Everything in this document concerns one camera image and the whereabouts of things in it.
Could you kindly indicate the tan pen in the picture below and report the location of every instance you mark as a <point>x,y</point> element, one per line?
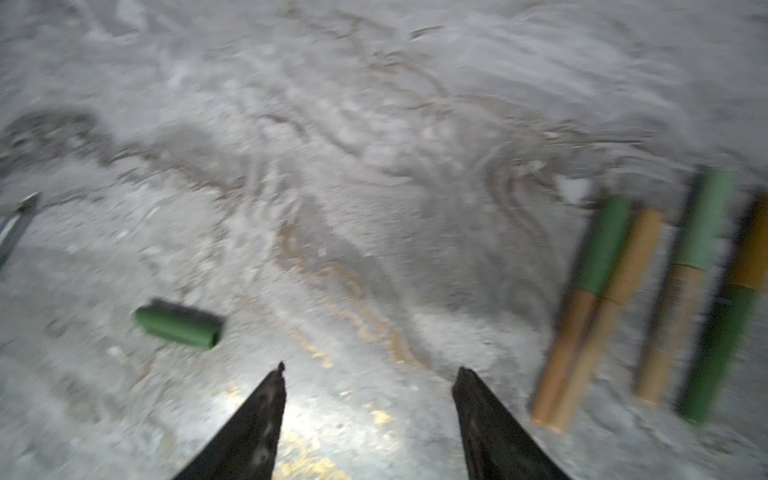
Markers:
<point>594,264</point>
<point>689,263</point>
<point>628,268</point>

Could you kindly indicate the green capped pen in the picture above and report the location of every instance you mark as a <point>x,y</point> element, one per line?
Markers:
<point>731,311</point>

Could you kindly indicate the green pen cap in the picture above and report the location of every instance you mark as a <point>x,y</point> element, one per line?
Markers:
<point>180,324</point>

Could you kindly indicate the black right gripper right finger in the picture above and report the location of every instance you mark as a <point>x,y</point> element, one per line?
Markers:
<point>495,445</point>

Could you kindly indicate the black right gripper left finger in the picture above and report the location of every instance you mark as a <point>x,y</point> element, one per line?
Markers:
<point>246,446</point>

